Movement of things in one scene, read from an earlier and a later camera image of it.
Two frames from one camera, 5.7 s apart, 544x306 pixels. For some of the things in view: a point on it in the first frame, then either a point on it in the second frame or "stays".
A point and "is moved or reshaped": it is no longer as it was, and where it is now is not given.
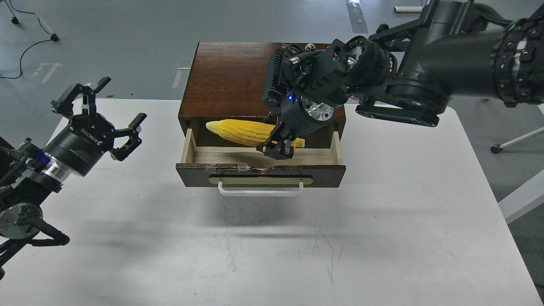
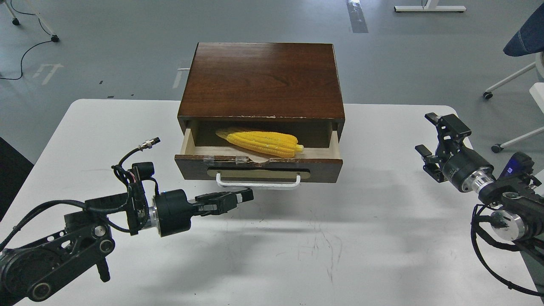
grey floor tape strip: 357,20 stays
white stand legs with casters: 15,20 stays
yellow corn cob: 247,132 is moved or reshaped
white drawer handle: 261,193 → 257,184
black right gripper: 299,114 → 467,171
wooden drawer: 245,167 stays
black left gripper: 79,147 → 174,212
